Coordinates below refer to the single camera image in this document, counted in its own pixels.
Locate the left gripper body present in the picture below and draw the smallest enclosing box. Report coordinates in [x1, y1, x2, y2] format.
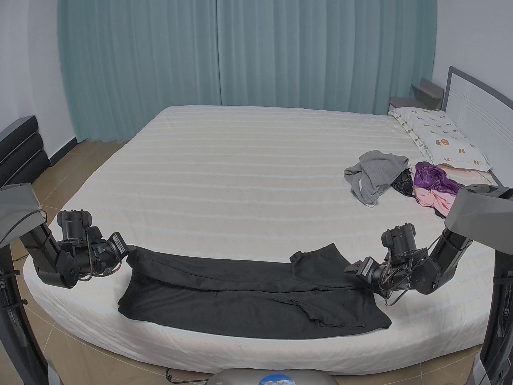
[96, 232, 136, 272]

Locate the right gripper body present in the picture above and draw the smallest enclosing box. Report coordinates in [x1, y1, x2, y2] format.
[358, 257, 386, 294]

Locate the black T-shirt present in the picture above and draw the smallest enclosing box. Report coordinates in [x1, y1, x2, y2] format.
[117, 244, 392, 340]

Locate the bed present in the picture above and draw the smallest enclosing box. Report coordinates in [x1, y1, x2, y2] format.
[22, 67, 513, 376]

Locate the black shiny garment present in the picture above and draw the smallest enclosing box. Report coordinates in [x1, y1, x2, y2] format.
[391, 169, 415, 197]

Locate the pink garment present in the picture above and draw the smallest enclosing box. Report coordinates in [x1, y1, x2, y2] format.
[415, 187, 455, 219]

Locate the grey garment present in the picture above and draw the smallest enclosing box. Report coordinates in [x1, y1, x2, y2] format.
[344, 150, 410, 207]

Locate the purple satin garment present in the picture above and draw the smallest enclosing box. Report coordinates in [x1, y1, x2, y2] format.
[414, 161, 465, 195]

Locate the black chest of drawers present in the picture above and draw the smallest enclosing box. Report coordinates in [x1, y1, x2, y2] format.
[0, 115, 50, 187]

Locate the white printed pillow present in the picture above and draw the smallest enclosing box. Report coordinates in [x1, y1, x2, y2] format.
[389, 107, 493, 172]

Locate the grey bedside table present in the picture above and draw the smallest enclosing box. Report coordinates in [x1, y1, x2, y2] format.
[390, 78, 445, 110]

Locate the blue-green curtain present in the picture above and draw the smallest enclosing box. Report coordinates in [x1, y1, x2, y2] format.
[216, 0, 437, 115]
[57, 0, 222, 143]

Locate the black cable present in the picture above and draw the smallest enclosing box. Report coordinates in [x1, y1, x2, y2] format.
[0, 210, 49, 248]
[164, 368, 209, 385]

